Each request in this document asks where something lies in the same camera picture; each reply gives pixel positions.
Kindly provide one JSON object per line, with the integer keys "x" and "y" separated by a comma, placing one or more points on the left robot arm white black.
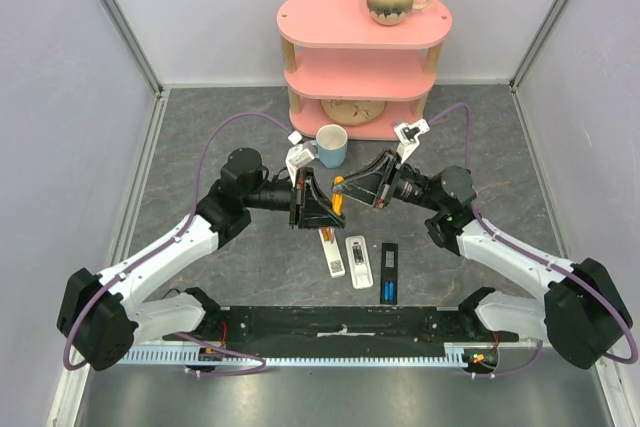
{"x": 103, "y": 315}

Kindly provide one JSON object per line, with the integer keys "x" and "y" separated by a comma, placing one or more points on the orange handled screwdriver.
{"x": 337, "y": 198}

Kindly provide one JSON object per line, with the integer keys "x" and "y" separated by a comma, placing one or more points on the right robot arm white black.
{"x": 575, "y": 306}

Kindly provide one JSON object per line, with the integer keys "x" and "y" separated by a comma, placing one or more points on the light blue mug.
{"x": 331, "y": 143}

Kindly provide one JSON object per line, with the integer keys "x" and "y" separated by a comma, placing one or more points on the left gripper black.
{"x": 309, "y": 205}

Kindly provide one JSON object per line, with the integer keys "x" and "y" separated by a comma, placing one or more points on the light blue cable duct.
{"x": 194, "y": 356}

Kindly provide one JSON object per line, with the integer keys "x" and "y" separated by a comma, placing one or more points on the black remote control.
{"x": 389, "y": 270}

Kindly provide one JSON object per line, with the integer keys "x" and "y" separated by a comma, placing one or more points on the wide white remote control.
{"x": 361, "y": 274}

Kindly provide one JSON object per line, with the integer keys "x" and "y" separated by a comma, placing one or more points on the beige patterned plate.
{"x": 348, "y": 112}

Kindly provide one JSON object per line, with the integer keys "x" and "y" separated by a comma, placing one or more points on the right aluminium frame post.
{"x": 543, "y": 33}

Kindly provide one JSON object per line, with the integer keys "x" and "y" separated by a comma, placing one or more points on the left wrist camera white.
{"x": 300, "y": 154}

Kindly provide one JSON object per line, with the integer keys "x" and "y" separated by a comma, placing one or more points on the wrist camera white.
{"x": 300, "y": 154}
{"x": 409, "y": 137}

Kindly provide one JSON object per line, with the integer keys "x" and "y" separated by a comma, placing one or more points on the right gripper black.
{"x": 389, "y": 182}

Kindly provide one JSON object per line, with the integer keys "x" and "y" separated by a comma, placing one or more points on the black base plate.
{"x": 263, "y": 330}

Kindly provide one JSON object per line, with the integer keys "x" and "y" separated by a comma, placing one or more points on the aluminium frame post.
{"x": 543, "y": 33}
{"x": 132, "y": 44}

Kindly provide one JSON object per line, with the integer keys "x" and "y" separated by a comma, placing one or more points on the slim white remote control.
{"x": 332, "y": 255}

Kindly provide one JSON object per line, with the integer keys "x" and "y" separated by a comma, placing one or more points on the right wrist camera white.
{"x": 409, "y": 137}

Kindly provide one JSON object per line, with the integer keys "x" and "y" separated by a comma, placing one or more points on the left aluminium frame post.
{"x": 132, "y": 44}

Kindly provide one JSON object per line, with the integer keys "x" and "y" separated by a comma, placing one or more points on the pink three tier shelf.
{"x": 333, "y": 49}

